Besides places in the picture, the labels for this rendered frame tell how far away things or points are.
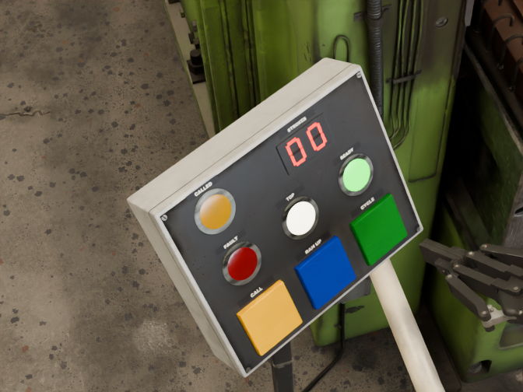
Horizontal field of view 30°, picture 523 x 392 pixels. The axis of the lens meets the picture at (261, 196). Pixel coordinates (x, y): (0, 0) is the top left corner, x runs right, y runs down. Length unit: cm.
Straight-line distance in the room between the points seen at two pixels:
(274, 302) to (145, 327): 119
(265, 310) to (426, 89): 56
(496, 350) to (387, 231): 91
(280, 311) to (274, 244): 9
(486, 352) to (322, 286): 95
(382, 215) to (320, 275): 12
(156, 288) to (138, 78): 70
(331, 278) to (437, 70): 47
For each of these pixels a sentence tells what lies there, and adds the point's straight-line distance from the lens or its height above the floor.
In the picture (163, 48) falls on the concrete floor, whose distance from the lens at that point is 296.
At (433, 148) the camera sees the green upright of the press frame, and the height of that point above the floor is 71.
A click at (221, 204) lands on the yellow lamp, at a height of 117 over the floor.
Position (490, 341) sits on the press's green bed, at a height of 22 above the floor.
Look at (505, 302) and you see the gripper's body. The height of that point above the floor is 115.
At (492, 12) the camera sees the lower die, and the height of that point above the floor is 98.
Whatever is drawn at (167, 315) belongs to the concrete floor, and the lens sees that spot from 245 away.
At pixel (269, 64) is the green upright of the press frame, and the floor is 61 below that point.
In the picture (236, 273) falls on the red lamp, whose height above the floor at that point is 109.
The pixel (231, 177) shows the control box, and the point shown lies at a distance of 120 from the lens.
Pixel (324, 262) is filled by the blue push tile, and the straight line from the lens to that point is 131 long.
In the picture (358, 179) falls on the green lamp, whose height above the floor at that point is 109.
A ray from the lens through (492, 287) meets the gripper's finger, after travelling 118.
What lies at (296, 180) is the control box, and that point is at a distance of 125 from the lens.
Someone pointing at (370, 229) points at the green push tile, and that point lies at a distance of 134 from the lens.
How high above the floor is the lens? 216
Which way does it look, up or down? 56 degrees down
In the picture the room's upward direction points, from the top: 6 degrees counter-clockwise
